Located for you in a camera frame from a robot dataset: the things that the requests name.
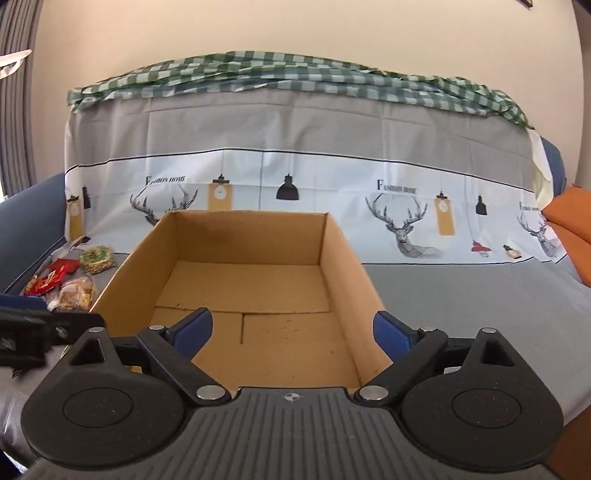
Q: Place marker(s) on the red square snack packet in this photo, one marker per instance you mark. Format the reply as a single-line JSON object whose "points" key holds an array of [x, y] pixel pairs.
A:
{"points": [[63, 266]]}

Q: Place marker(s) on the grey curtain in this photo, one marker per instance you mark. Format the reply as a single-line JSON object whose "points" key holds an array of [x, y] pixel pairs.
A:
{"points": [[19, 24]]}

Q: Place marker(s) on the clear bag of biscuits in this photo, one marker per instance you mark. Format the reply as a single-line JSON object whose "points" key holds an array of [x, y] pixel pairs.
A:
{"points": [[77, 294]]}

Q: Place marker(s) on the green checkered cloth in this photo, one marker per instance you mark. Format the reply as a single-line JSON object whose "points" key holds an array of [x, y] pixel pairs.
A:
{"points": [[241, 71]]}

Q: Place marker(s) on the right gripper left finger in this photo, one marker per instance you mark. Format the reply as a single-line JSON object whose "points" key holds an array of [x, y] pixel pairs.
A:
{"points": [[170, 350]]}

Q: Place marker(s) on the open cardboard box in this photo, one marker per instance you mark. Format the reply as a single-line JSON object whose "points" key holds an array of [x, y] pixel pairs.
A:
{"points": [[291, 303]]}

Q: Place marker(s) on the deer print sofa cover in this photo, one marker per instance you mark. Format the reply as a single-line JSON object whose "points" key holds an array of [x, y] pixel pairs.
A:
{"points": [[552, 332]]}

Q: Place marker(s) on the round green peanut snack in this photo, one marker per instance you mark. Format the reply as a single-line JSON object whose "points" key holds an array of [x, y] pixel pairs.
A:
{"points": [[97, 259]]}

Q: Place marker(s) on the red spicy snack bag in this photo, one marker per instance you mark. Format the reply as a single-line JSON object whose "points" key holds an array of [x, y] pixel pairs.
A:
{"points": [[39, 286]]}

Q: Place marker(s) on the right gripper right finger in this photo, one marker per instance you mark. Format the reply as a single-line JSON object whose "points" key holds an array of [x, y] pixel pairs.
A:
{"points": [[413, 353]]}

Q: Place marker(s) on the orange cushion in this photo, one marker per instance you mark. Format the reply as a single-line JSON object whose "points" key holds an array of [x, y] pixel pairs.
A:
{"points": [[570, 216]]}

